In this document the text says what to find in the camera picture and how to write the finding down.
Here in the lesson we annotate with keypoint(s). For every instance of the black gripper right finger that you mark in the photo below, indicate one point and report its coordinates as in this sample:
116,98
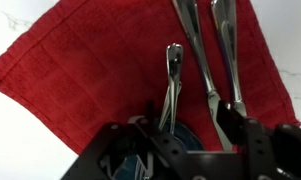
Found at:
273,150

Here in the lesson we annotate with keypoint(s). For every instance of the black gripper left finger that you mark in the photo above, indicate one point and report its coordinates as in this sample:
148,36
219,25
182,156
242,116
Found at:
133,150

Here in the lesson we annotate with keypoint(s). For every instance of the silver fork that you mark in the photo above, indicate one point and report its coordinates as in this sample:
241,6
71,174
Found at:
163,115

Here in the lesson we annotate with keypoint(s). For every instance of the red cloth towel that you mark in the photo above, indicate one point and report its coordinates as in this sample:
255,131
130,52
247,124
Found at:
90,73

